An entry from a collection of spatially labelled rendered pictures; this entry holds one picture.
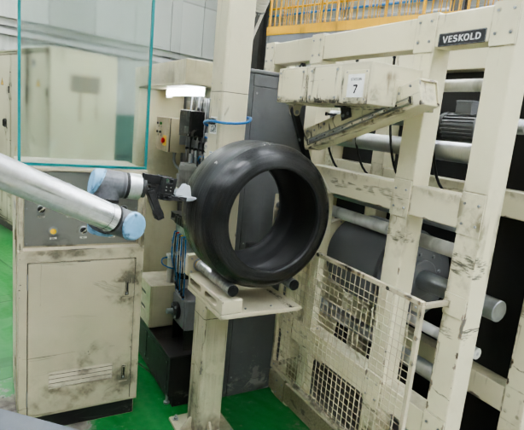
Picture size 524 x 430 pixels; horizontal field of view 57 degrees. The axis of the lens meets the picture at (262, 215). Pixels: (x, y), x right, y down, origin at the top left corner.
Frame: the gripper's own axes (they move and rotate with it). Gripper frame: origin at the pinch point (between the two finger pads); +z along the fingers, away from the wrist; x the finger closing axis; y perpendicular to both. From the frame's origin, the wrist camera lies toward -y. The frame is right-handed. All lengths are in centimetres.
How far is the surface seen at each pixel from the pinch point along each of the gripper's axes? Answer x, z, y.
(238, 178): -11.9, 10.9, 11.4
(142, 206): 59, 0, -15
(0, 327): 186, -44, -130
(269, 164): -12.1, 22.2, 18.5
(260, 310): -9, 34, -40
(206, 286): 7.5, 15.8, -35.7
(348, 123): -10, 56, 40
